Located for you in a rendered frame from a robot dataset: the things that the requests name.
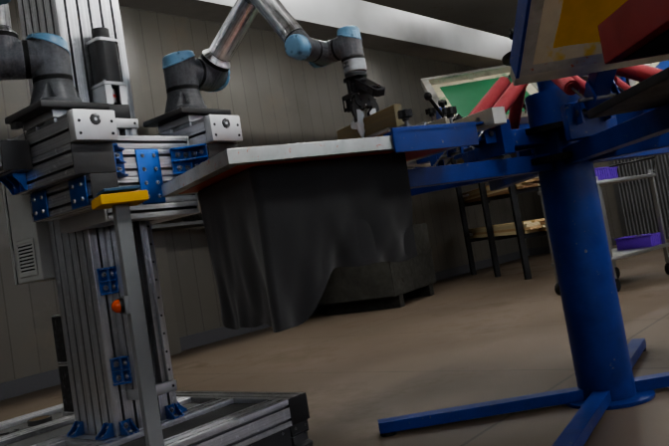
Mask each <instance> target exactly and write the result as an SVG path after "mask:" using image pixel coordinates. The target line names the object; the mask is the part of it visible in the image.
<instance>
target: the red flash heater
mask: <svg viewBox="0 0 669 446"><path fill-rule="evenodd" d="M597 28H598V33H599V38H600V43H601V48H602V54H603V59H604V63H605V64H606V65H607V64H613V63H619V62H625V61H631V60H637V59H643V58H649V57H655V56H661V55H667V54H669V0H627V1H626V2H625V3H624V4H622V5H621V6H620V7H619V8H618V9H617V10H615V11H614V12H613V13H612V14H611V15H610V16H608V17H607V18H606V19H605V20H604V21H603V22H601V23H600V24H599V25H598V26H597Z"/></svg>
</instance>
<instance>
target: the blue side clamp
mask: <svg viewBox="0 0 669 446"><path fill-rule="evenodd" d="M388 135H391V137H392V142H393V148H394V153H397V152H408V151H418V150H428V149H439V148H449V147H459V146H470V145H478V144H480V143H479V137H478V132H477V127H476V122H475V121H467V122H454V123H441V124H428V125H415V126H402V127H392V128H391V129H390V132H388V133H386V134H384V135H383V136H388Z"/></svg>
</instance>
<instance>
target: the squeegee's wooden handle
mask: <svg viewBox="0 0 669 446"><path fill-rule="evenodd" d="M398 111H402V106H401V104H394V105H392V106H390V107H388V108H385V109H383V110H381V111H378V112H376V113H374V114H371V115H369V116H367V117H365V118H364V119H363V122H364V129H365V135H364V137H367V136H369V135H371V134H374V133H376V132H378V131H381V130H383V129H386V128H388V127H398V126H400V125H403V124H404V121H402V119H398V114H397V113H398ZM336 133H337V140H339V139H351V138H362V137H361V136H360V135H359V133H358V131H357V129H352V128H351V126H350V125H348V126H346V127H344V128H341V129H339V130H338V131H337V132H336Z"/></svg>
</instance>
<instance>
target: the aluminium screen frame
mask: <svg viewBox="0 0 669 446"><path fill-rule="evenodd" d="M453 148H456V147H450V148H446V149H443V150H440V151H437V152H434V153H431V154H427V155H424V156H421V157H418V158H415V159H412V160H408V161H406V163H408V162H411V161H414V160H418V159H421V158H424V157H427V156H430V155H434V154H437V153H440V152H443V151H446V150H450V149H453ZM384 151H394V148H393V142H392V137H391V135H388V136H376V137H364V138H351V139H339V140H327V141H315V142H302V143H290V144H278V145H266V146H253V147H241V148H229V149H225V150H224V151H222V152H220V153H218V154H216V155H215V156H213V157H211V158H209V159H207V160H206V161H204V162H202V163H200V164H198V165H197V166H195V167H193V168H191V169H189V170H187V171H186V172H184V173H182V174H180V175H178V176H177V177H175V178H173V179H171V180H169V181H168V182H166V183H164V184H162V185H161V190H162V197H168V196H177V195H186V194H195V193H198V192H193V193H184V194H179V193H181V192H183V191H185V190H187V189H189V188H191V187H193V186H195V185H198V184H200V183H202V182H204V181H206V180H208V179H210V178H212V177H214V176H216V175H218V174H221V173H223V172H225V171H227V170H229V169H231V168H233V167H235V166H237V165H247V164H257V163H268V162H279V161H289V160H300V159H310V158H321V157H331V156H342V155H352V154H363V153H374V152H384Z"/></svg>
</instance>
